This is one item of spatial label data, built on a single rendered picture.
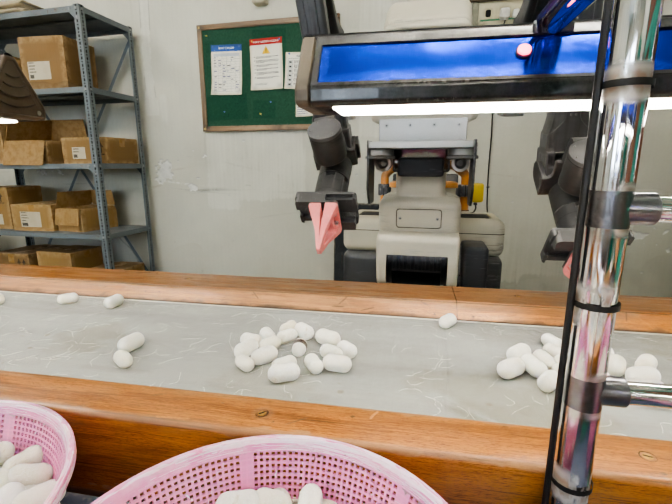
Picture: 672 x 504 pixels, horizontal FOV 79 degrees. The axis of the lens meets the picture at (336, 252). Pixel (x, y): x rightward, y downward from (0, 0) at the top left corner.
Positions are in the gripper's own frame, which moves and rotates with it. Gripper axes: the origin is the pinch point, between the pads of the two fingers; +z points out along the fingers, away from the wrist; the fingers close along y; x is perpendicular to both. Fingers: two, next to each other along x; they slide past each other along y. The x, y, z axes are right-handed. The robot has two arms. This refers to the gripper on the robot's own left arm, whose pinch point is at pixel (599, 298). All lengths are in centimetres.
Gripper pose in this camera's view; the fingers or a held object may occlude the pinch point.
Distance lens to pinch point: 63.0
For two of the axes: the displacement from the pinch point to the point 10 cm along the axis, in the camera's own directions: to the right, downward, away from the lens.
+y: 9.8, 0.3, -1.8
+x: 1.3, 6.1, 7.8
